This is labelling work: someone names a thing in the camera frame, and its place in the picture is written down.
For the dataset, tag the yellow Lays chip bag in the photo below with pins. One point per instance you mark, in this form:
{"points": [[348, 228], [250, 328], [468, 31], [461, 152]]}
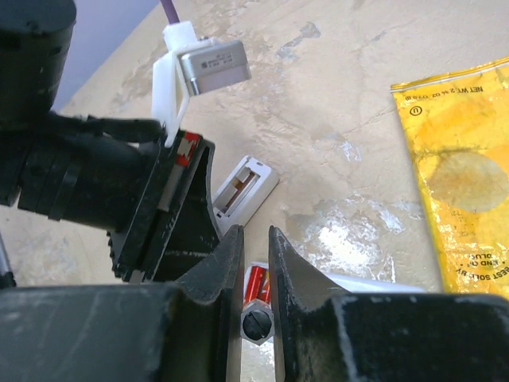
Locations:
{"points": [[456, 129]]}

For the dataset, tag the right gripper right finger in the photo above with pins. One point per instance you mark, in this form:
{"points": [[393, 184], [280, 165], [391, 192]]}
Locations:
{"points": [[326, 333]]}

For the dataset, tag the clear handle screwdriver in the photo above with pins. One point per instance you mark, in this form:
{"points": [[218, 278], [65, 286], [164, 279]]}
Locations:
{"points": [[257, 322]]}

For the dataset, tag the white long remote control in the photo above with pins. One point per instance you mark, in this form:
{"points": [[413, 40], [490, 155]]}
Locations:
{"points": [[243, 192]]}

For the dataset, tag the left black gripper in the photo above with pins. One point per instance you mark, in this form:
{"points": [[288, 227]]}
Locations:
{"points": [[154, 202]]}

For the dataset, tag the red orange battery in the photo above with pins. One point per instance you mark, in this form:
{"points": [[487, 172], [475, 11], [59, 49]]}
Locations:
{"points": [[258, 285]]}

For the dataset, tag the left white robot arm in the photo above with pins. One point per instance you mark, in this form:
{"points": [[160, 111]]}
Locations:
{"points": [[35, 38]]}

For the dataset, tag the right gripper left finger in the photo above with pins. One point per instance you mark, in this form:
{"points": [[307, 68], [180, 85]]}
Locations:
{"points": [[186, 330]]}

